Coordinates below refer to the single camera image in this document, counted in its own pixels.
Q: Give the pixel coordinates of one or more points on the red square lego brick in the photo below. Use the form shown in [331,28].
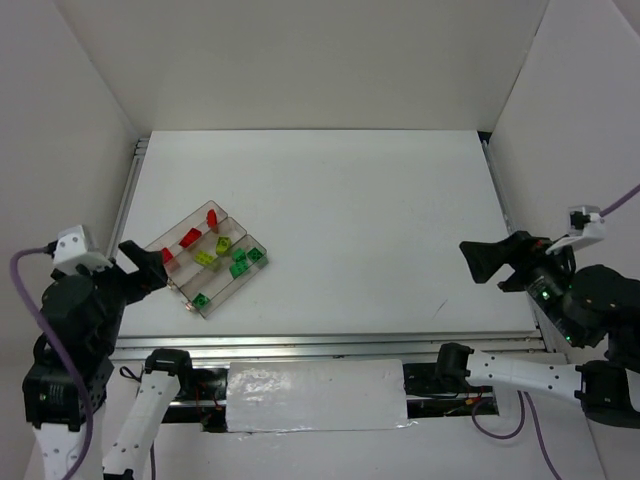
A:
[168,258]

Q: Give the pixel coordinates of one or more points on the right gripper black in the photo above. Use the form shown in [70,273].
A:
[516,259]

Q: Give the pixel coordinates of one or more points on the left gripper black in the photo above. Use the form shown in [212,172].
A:
[126,275]

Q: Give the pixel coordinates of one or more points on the green curved lego brick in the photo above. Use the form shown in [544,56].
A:
[254,255]

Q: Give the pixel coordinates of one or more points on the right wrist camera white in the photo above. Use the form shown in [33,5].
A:
[586,228]

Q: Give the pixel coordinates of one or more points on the clear bin near compartment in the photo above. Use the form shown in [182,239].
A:
[216,281]

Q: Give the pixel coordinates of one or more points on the lime yellow long lego brick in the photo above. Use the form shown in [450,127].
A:
[204,258]

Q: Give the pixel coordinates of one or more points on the green square lego brick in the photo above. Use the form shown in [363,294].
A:
[239,268]

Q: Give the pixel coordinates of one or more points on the green hollow lego brick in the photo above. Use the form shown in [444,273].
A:
[200,301]

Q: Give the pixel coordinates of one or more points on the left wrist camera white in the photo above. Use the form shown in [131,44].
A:
[75,247]

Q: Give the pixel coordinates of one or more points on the aluminium rail frame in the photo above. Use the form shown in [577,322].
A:
[361,229]

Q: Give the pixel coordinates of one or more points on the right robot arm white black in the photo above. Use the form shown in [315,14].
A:
[587,306]

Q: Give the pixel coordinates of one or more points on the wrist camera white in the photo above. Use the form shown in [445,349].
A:
[586,228]
[75,247]

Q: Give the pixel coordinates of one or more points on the green lego brick with print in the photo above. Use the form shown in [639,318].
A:
[239,255]

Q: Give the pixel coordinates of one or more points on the red lego plate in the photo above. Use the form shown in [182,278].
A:
[212,219]

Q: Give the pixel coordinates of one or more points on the white tape cover panel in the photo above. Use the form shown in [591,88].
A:
[335,395]

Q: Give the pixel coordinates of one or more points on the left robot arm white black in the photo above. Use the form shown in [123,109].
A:
[77,297]

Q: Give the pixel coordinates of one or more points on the red curved lego brick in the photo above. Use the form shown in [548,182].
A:
[190,238]

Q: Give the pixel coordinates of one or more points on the lime small lego brick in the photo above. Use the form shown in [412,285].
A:
[223,245]

